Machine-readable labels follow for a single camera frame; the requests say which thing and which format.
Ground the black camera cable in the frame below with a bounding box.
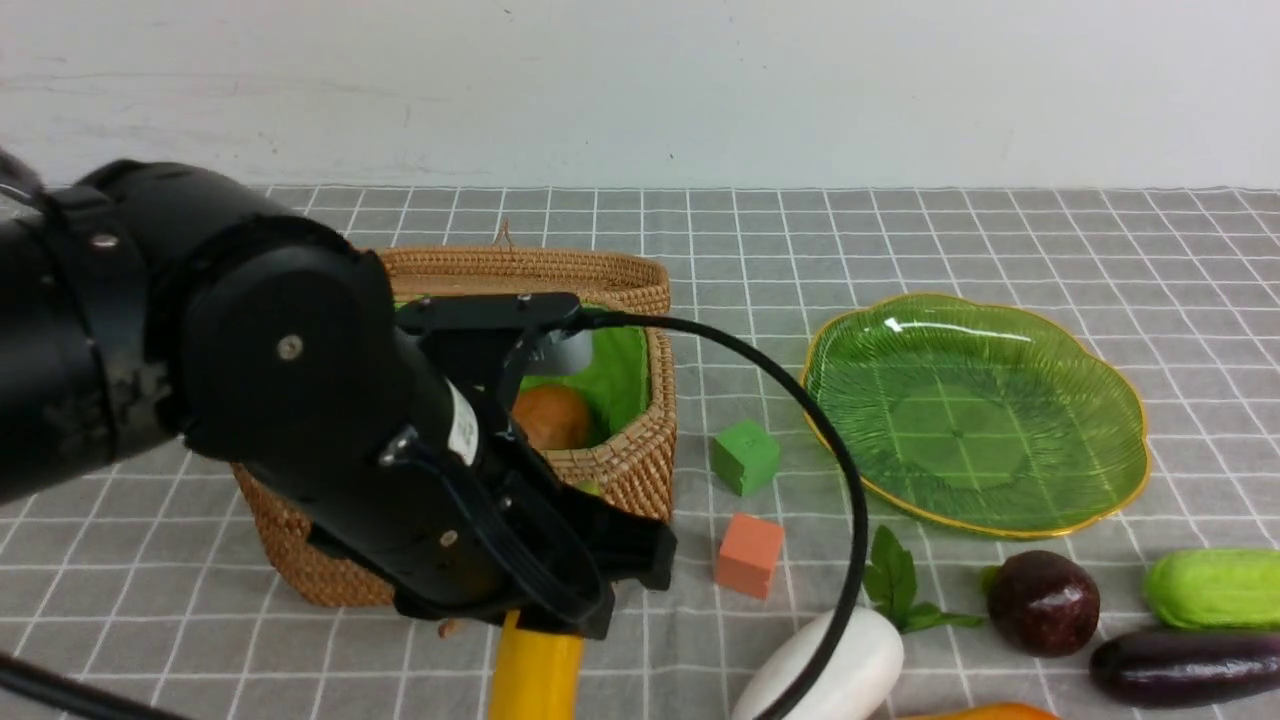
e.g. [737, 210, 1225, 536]
[579, 310, 870, 720]

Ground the woven wicker basket green lining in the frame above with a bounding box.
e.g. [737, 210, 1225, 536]
[230, 290, 678, 609]

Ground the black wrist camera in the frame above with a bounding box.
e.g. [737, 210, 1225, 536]
[396, 292, 594, 409]

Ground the dark purple eggplant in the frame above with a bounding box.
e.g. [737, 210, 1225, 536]
[1089, 629, 1279, 708]

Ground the light green cucumber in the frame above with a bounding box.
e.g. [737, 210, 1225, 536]
[1143, 548, 1279, 632]

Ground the white radish with green leaves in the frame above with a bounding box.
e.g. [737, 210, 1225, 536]
[731, 525, 984, 719]

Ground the brown potato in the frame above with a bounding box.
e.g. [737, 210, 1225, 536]
[511, 384, 594, 452]

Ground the green foam cube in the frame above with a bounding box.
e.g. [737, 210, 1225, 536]
[709, 420, 781, 497]

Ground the woven wicker basket lid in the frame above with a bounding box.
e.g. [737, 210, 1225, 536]
[378, 219, 672, 315]

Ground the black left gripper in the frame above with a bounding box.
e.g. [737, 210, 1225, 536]
[300, 424, 677, 639]

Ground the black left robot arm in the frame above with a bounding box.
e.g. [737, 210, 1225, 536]
[3, 154, 676, 639]

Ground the yellow banana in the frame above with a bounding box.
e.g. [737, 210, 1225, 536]
[486, 611, 586, 720]

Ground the dark purple round fruit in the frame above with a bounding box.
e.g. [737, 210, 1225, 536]
[980, 550, 1101, 659]

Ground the orange foam cube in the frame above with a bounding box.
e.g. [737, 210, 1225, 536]
[713, 512, 785, 601]

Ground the orange carrot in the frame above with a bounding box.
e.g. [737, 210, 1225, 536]
[902, 702, 1059, 720]

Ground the grey checked tablecloth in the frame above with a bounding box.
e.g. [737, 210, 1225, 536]
[1, 186, 1279, 719]

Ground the green glass leaf plate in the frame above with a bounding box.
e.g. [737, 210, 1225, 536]
[800, 293, 1153, 541]

